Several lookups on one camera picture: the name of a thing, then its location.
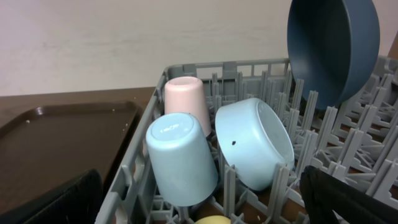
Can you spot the light blue bowl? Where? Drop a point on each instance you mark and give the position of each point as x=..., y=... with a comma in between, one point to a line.
x=253, y=139

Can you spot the dark blue plate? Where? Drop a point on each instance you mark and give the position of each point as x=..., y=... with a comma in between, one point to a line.
x=333, y=47

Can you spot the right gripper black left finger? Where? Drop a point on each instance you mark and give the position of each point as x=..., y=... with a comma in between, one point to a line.
x=76, y=201

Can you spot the light blue cup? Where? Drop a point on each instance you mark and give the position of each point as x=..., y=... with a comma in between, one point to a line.
x=183, y=166

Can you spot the cream plastic spoon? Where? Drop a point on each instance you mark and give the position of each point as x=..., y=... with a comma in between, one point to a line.
x=214, y=219

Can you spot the pink cup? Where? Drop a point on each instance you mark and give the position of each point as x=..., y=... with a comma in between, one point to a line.
x=187, y=95

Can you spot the grey dishwasher rack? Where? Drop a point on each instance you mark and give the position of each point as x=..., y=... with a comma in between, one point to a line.
x=355, y=143

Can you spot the dark brown serving tray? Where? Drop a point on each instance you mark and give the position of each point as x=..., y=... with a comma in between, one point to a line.
x=46, y=146

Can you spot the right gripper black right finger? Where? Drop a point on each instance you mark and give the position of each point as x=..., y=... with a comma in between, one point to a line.
x=325, y=197

